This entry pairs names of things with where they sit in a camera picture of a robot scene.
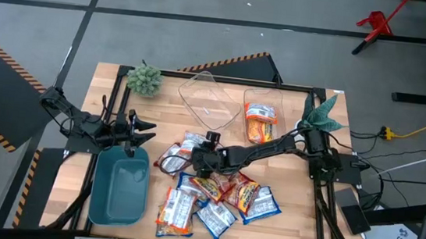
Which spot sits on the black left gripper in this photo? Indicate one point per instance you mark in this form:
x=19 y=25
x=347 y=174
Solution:
x=123 y=134

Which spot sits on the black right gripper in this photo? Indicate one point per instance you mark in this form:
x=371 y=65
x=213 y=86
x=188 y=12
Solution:
x=209 y=158

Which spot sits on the red Maruchan ramen packet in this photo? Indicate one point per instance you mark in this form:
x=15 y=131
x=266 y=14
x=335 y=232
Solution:
x=208 y=186
x=226 y=181
x=246 y=197
x=171 y=162

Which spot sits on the teal plastic bin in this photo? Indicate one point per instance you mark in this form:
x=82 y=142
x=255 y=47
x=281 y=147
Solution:
x=120 y=189

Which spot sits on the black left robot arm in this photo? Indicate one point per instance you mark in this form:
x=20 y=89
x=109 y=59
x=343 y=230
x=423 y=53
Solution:
x=83 y=124

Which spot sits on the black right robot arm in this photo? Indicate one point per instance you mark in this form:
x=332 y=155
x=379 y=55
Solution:
x=265 y=150

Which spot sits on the round green succulent plant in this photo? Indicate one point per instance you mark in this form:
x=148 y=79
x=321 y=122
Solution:
x=144 y=79

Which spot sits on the wide clear plastic container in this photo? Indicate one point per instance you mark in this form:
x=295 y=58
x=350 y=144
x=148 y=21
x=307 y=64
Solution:
x=208 y=103

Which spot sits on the narrow clear plastic container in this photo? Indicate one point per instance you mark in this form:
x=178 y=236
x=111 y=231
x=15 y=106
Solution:
x=277 y=98

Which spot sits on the narrow hazard-striped black mat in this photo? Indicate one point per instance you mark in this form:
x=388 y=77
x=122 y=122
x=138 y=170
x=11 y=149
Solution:
x=43 y=189

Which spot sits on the angled hazard-striped black mat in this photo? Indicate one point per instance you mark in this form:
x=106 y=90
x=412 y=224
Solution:
x=249 y=68

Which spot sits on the spiky plant in white pot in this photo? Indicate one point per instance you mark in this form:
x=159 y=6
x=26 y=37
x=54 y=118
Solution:
x=321 y=116

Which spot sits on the large hazard-striped black mat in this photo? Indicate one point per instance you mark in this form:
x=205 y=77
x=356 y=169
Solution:
x=0 y=87

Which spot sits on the flat black box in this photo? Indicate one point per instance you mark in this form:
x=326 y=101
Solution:
x=353 y=213

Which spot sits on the red floor stand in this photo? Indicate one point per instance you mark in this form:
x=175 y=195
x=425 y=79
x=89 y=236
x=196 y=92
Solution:
x=377 y=23

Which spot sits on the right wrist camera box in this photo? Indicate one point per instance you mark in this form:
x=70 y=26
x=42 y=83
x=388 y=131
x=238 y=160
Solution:
x=213 y=137

